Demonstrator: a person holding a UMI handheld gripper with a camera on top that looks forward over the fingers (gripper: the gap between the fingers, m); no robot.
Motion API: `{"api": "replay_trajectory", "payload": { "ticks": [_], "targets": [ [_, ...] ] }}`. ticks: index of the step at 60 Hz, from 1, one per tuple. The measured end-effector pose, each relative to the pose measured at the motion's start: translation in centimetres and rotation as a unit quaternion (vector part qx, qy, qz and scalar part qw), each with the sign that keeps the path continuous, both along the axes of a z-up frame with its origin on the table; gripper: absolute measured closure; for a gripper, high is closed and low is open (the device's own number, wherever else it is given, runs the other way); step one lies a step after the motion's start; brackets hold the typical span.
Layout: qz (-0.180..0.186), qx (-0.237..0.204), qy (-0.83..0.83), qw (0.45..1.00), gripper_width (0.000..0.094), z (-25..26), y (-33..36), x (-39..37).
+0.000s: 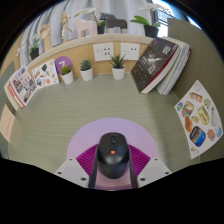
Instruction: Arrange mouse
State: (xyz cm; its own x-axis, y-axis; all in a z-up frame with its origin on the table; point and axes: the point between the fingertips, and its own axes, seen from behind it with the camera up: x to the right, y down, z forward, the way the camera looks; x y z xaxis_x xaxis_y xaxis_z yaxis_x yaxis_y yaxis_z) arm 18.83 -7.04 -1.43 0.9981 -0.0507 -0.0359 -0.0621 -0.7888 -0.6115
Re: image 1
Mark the round purple number sticker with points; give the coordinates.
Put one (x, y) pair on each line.
(63, 61)

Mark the dark wooden horse figure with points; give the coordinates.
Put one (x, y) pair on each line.
(115, 24)

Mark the window with dark frame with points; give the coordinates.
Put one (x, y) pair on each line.
(166, 15)

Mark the round purple mouse pad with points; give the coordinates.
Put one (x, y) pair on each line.
(113, 125)

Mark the white wall socket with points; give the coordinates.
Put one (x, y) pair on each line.
(130, 51)
(103, 52)

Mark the black computer mouse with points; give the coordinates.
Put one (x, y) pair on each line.
(113, 158)

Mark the white sticker sheet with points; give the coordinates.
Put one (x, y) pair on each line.
(45, 74)

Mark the black book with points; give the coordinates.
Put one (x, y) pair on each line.
(153, 65)

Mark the wooden mannequin figure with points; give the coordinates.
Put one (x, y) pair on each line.
(65, 25)

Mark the pink wooden horse figure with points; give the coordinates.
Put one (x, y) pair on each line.
(85, 28)

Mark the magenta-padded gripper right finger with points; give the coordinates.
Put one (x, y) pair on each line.
(153, 171)

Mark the white orchid in black pot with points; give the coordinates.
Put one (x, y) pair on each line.
(151, 31)
(101, 29)
(34, 53)

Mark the grey curtain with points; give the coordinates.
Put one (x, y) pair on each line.
(116, 6)

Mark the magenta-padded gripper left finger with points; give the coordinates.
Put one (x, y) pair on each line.
(71, 171)

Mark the wooden hand model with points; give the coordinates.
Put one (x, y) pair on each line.
(45, 35)

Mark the colourful food sticker sheet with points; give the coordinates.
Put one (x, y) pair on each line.
(200, 120)

